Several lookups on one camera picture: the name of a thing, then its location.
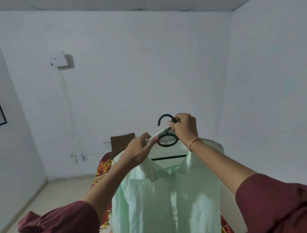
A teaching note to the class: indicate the person's left hand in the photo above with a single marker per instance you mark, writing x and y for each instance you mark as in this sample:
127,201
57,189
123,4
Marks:
134,151

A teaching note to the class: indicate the person's right hand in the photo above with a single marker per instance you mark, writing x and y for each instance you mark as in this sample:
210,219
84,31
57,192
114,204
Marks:
186,129

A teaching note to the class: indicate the person's left thumb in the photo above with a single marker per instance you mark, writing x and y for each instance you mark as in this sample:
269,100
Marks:
153,141

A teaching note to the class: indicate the person's right thumb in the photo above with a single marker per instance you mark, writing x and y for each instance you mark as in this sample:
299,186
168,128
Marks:
172,127

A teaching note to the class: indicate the black plastic clothes hanger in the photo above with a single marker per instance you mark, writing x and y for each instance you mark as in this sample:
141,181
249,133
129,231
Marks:
168,145

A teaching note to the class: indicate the mint green shirt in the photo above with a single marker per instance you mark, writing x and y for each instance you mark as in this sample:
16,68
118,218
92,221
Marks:
156,204

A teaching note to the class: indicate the person's left forearm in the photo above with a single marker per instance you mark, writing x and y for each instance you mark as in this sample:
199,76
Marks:
108,184

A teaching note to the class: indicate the person's right forearm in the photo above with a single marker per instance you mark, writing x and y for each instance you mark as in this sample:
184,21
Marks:
220,165

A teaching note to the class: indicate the orange wrist thread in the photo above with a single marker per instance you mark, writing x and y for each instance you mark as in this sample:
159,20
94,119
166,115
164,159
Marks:
193,142

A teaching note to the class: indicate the brown pillow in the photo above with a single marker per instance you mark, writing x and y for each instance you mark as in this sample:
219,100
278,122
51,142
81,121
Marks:
121,144

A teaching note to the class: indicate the floral red bedsheet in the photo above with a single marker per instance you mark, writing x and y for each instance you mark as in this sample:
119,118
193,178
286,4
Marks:
103,168

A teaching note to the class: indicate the maroon left sleeve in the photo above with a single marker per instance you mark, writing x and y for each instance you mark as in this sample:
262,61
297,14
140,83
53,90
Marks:
62,219

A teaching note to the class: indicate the maroon sleeve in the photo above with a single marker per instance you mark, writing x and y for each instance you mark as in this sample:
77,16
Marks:
62,219
271,204

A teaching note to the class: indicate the maroon right sleeve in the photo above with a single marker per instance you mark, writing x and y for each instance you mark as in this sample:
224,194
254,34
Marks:
271,204

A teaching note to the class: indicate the white wall socket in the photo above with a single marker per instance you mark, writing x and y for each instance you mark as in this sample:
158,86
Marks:
75,158

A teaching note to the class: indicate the white wall box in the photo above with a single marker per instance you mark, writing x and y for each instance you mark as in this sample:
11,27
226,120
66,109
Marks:
58,60

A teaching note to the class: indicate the black picture frame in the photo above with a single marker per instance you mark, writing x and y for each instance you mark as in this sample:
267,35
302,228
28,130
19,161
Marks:
2,117

